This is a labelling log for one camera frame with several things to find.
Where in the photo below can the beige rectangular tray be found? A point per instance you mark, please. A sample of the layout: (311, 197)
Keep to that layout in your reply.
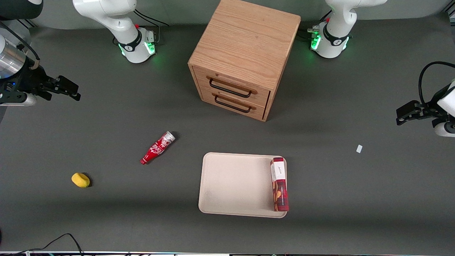
(236, 185)

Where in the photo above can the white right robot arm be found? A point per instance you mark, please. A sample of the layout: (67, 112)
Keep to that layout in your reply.
(117, 21)

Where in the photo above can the red coke bottle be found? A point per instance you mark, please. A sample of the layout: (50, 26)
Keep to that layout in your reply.
(158, 147)

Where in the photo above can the red white biscuit box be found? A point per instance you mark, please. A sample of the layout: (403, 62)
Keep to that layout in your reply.
(279, 185)

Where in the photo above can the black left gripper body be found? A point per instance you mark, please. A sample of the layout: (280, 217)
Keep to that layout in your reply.
(429, 108)

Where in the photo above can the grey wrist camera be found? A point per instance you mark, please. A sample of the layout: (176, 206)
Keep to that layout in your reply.
(445, 128)
(17, 100)

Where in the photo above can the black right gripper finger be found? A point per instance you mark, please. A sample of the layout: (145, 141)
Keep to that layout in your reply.
(76, 96)
(67, 84)

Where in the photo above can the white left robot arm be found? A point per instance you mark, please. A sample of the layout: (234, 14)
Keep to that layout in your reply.
(337, 32)

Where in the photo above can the wooden two-drawer cabinet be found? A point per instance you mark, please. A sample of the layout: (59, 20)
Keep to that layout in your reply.
(245, 46)

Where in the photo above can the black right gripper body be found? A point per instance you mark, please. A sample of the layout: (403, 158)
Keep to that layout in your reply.
(31, 79)

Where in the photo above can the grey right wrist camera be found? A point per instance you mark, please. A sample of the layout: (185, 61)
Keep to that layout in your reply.
(17, 100)

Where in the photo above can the yellow lemon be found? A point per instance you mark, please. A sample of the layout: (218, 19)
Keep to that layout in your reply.
(80, 180)

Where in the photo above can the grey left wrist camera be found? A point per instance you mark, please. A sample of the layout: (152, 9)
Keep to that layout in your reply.
(445, 128)

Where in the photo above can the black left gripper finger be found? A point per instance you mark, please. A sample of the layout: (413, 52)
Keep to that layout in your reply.
(405, 121)
(408, 107)

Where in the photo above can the small white tape piece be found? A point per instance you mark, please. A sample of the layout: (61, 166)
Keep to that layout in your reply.
(359, 148)

